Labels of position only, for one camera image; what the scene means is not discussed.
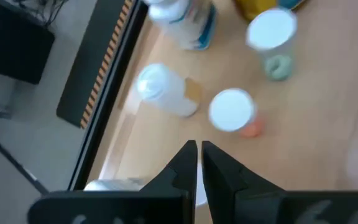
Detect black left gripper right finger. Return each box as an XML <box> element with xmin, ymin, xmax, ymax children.
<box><xmin>201</xmin><ymin>140</ymin><xmax>285</xmax><ymax>224</ymax></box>

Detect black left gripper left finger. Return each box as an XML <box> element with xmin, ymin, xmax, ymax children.
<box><xmin>140</xmin><ymin>139</ymin><xmax>198</xmax><ymax>224</ymax></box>

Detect white medicine bottle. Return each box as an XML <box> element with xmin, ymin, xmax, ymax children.
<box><xmin>143</xmin><ymin>0</ymin><xmax>219</xmax><ymax>51</ymax></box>
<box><xmin>84</xmin><ymin>160</ymin><xmax>209</xmax><ymax>208</ymax></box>

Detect small red vial white cap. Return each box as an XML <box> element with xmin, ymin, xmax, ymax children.
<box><xmin>208</xmin><ymin>88</ymin><xmax>265</xmax><ymax>139</ymax></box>

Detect white bottle brown label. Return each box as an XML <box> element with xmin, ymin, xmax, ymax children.
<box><xmin>134</xmin><ymin>63</ymin><xmax>203</xmax><ymax>118</ymax></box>

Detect small teal vial white cap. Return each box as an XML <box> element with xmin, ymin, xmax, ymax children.
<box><xmin>246</xmin><ymin>7</ymin><xmax>298</xmax><ymax>82</ymax></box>

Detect large amber bottle yellow cap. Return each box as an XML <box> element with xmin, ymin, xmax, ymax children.
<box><xmin>233</xmin><ymin>0</ymin><xmax>307</xmax><ymax>22</ymax></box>

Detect wooden shelf with black legs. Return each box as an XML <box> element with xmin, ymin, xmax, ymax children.
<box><xmin>87</xmin><ymin>0</ymin><xmax>358</xmax><ymax>224</ymax></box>

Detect black mat with hazard stripes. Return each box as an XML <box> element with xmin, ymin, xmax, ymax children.
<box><xmin>56</xmin><ymin>0</ymin><xmax>135</xmax><ymax>130</ymax></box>

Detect black box furniture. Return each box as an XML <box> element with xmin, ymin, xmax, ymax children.
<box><xmin>0</xmin><ymin>0</ymin><xmax>55</xmax><ymax>85</ymax></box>

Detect black aluminium table frame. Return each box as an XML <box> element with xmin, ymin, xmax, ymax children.
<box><xmin>68</xmin><ymin>0</ymin><xmax>150</xmax><ymax>191</ymax></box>

